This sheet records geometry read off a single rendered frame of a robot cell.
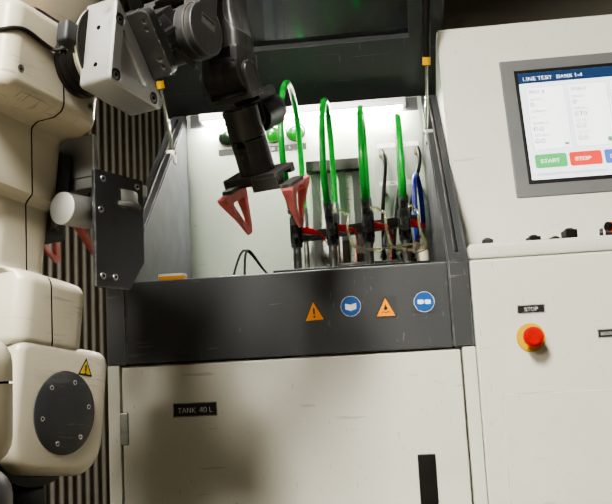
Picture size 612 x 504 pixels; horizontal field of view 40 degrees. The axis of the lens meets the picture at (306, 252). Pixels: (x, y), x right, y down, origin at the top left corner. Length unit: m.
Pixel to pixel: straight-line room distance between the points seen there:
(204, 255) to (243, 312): 0.61
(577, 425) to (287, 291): 0.58
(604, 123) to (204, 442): 1.10
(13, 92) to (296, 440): 0.83
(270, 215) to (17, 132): 1.13
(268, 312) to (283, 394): 0.16
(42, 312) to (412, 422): 0.76
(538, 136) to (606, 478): 0.76
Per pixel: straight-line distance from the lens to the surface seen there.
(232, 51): 1.30
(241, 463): 1.61
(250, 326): 1.60
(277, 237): 2.16
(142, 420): 1.65
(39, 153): 1.17
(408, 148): 2.18
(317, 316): 1.59
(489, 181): 1.89
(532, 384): 1.60
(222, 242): 2.19
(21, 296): 1.08
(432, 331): 1.58
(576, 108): 2.00
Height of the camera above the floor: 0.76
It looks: 8 degrees up
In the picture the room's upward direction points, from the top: 3 degrees counter-clockwise
